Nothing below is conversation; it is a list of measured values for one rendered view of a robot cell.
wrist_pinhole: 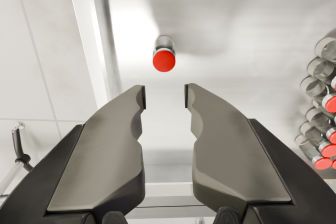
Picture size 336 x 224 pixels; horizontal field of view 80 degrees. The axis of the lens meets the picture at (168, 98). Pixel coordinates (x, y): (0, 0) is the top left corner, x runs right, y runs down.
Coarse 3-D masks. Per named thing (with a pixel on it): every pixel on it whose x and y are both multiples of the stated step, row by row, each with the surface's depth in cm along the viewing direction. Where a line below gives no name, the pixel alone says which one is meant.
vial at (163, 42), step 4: (160, 36) 21; (164, 36) 21; (156, 40) 20; (160, 40) 20; (164, 40) 19; (168, 40) 20; (156, 44) 19; (160, 44) 18; (164, 44) 18; (168, 44) 19; (172, 44) 20; (156, 48) 18; (160, 48) 18; (164, 48) 18; (168, 48) 18; (172, 48) 18; (152, 52) 19; (172, 52) 18; (152, 56) 19
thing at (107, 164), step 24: (120, 96) 11; (144, 96) 12; (96, 120) 9; (120, 120) 9; (96, 144) 8; (120, 144) 8; (72, 168) 7; (96, 168) 7; (120, 168) 7; (72, 192) 6; (96, 192) 6; (120, 192) 6; (144, 192) 8; (96, 216) 6
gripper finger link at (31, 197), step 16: (80, 128) 9; (64, 144) 8; (48, 160) 7; (64, 160) 7; (32, 176) 7; (48, 176) 7; (16, 192) 6; (32, 192) 6; (48, 192) 6; (0, 208) 6; (16, 208) 6; (32, 208) 6
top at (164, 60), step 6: (156, 54) 17; (162, 54) 17; (168, 54) 17; (156, 60) 18; (162, 60) 18; (168, 60) 18; (174, 60) 18; (156, 66) 18; (162, 66) 18; (168, 66) 18
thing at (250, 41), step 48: (96, 0) 17; (144, 0) 19; (192, 0) 19; (240, 0) 19; (288, 0) 20; (144, 48) 22; (192, 48) 22; (240, 48) 22; (288, 48) 22; (240, 96) 25; (288, 96) 25; (144, 144) 29; (192, 144) 29; (288, 144) 30
